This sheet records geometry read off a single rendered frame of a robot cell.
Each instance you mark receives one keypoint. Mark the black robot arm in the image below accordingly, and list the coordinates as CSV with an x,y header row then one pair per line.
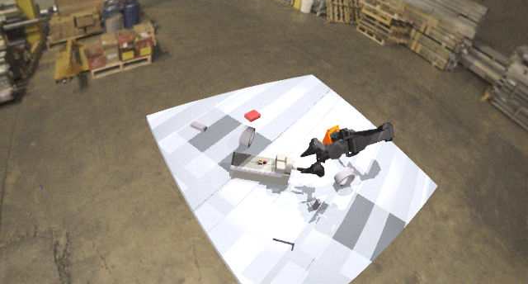
x,y
350,142

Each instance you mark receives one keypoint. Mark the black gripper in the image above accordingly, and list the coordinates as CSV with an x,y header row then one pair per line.
x,y
316,168

